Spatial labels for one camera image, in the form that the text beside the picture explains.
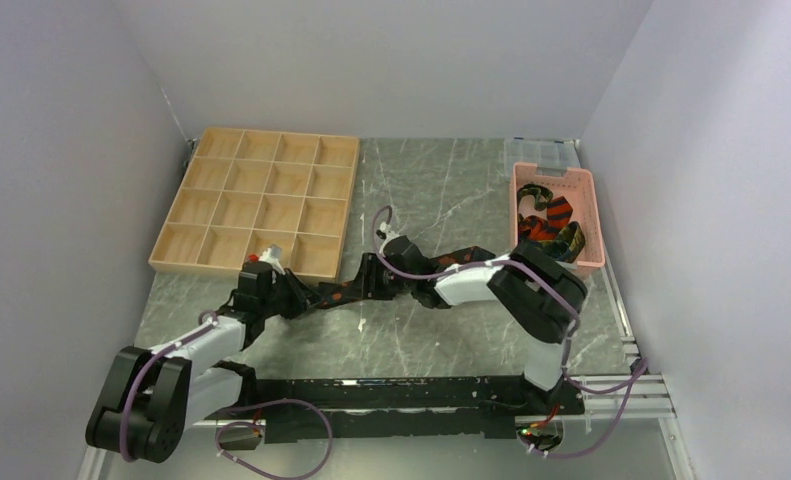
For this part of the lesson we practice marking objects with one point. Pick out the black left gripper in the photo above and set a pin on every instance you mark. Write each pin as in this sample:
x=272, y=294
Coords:
x=301, y=296

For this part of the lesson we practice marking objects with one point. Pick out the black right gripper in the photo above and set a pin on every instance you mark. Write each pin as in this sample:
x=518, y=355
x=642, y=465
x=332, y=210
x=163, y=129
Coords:
x=371, y=268

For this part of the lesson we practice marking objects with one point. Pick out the black tie orange flowers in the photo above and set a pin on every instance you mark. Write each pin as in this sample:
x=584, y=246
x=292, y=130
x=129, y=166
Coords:
x=334, y=295

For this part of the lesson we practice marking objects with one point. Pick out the wooden compartment tray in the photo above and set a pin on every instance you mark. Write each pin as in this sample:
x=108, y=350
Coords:
x=245, y=190

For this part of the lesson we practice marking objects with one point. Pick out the pink perforated plastic basket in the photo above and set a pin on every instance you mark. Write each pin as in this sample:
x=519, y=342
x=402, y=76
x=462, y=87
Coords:
x=577, y=186

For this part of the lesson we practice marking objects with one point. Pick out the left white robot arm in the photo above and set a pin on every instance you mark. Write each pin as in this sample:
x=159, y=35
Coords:
x=201, y=354

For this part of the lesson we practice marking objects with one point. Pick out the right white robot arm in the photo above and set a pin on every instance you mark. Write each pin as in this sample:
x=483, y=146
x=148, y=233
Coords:
x=544, y=298

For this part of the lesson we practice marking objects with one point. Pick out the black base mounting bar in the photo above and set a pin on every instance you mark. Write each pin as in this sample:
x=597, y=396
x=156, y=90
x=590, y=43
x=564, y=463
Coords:
x=490, y=406

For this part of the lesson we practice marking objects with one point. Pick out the red striped tie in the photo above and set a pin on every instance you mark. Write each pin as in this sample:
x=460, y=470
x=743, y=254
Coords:
x=550, y=233

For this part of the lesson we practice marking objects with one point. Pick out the clear plastic organizer box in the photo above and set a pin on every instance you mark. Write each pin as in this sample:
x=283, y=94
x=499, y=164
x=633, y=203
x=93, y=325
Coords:
x=555, y=154

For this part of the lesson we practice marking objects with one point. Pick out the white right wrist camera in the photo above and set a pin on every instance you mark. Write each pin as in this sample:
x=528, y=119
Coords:
x=386, y=233

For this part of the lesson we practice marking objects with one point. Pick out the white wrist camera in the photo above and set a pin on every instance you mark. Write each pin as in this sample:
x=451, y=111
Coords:
x=386, y=233
x=271, y=256

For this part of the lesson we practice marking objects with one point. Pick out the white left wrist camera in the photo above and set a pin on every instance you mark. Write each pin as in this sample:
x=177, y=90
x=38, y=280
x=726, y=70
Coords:
x=271, y=256

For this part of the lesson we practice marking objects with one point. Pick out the aluminium frame rail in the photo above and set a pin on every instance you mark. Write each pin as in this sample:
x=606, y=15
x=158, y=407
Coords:
x=633, y=401

